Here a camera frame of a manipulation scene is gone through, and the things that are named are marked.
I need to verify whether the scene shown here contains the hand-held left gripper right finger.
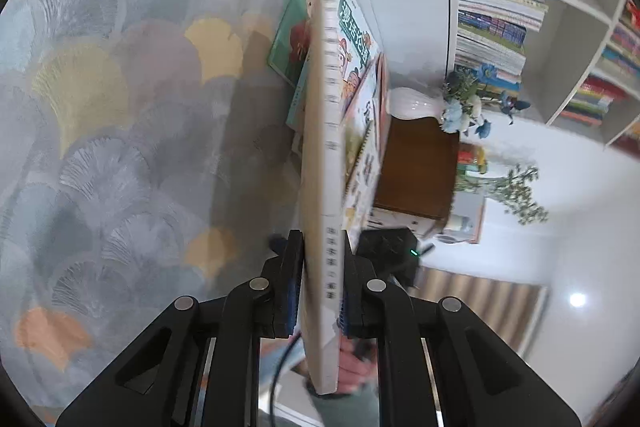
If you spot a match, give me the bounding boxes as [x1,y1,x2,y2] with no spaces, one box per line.
[339,251,583,427]

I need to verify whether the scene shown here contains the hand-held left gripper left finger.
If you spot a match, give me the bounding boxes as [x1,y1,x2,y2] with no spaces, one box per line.
[55,229,306,427]

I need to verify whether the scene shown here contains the white book with boy figure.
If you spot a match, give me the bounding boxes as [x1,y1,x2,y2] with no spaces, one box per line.
[342,142,379,254]

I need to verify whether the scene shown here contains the cream thick book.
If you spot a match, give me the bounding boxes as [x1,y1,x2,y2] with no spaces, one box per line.
[298,0,347,396]

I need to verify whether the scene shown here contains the teal book with girl cover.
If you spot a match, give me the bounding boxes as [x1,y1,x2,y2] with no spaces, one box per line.
[266,0,347,90]

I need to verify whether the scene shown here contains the person's right forearm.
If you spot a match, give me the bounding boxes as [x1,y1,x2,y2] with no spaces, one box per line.
[306,382,379,427]

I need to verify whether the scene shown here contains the row of thin white-blue books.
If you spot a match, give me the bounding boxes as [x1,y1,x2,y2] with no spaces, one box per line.
[455,0,549,84]

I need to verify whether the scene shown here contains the person's right hand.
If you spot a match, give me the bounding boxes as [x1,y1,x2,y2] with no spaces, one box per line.
[337,337,377,396]

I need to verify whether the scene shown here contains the white cylindrical device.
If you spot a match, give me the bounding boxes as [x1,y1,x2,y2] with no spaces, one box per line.
[440,214,473,245]

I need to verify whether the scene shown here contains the brown wooden cabinet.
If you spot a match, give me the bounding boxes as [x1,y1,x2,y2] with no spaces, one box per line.
[372,114,462,234]

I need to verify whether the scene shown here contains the white orange-edged box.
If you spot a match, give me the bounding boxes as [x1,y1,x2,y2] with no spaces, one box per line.
[447,193,487,247]

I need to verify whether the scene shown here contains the beige striped curtain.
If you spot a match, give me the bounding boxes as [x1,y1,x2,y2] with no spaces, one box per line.
[420,266,549,360]

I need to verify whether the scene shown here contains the green leafy sprigs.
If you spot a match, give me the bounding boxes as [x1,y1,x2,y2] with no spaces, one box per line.
[487,164,549,228]

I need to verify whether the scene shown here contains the white ribbed vase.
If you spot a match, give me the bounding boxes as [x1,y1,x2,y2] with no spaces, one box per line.
[387,87,447,121]

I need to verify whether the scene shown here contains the blue and white flower bouquet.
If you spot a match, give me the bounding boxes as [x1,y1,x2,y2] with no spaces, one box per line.
[442,63,532,141]

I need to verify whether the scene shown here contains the grey fan-pattern rug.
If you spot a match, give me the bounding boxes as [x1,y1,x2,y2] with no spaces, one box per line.
[0,0,351,413]

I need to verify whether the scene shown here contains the white bookshelf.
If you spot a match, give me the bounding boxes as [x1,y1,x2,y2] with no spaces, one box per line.
[370,0,640,152]

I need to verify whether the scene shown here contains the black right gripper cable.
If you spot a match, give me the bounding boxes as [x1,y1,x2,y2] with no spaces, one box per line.
[269,331,302,427]

